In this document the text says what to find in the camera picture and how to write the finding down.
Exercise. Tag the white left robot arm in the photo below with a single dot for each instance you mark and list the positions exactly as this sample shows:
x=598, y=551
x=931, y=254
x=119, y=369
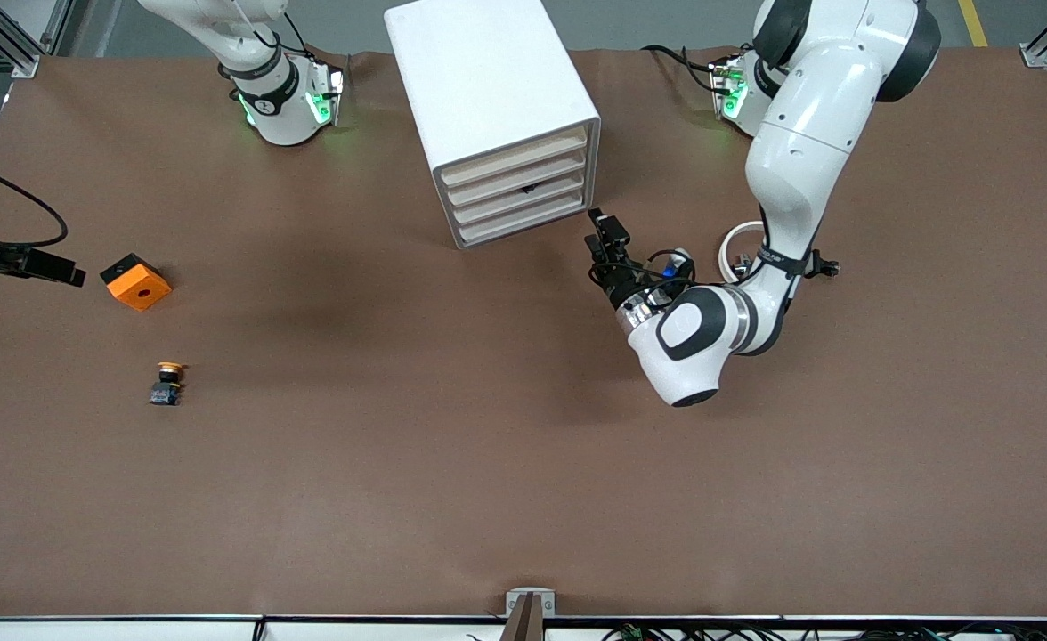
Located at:
x=799, y=151

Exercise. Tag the cream plastic cabinet drawer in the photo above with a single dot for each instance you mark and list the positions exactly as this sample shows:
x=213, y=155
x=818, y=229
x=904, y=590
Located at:
x=515, y=223
x=515, y=177
x=497, y=203
x=515, y=157

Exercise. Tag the white drawer cabinet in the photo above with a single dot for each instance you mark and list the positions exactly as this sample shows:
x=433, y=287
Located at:
x=479, y=71

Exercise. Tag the yellow push button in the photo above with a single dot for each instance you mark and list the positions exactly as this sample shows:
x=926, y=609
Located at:
x=166, y=392

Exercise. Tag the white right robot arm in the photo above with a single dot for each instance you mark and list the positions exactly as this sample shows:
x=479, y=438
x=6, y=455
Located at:
x=274, y=116

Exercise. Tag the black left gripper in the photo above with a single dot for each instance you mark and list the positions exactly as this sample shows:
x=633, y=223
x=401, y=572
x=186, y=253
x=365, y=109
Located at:
x=618, y=282

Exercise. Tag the small black clip component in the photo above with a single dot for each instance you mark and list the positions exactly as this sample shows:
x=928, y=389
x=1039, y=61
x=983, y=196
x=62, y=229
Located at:
x=831, y=266

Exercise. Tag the orange box with hole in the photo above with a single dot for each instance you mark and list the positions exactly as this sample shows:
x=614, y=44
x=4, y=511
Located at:
x=141, y=289

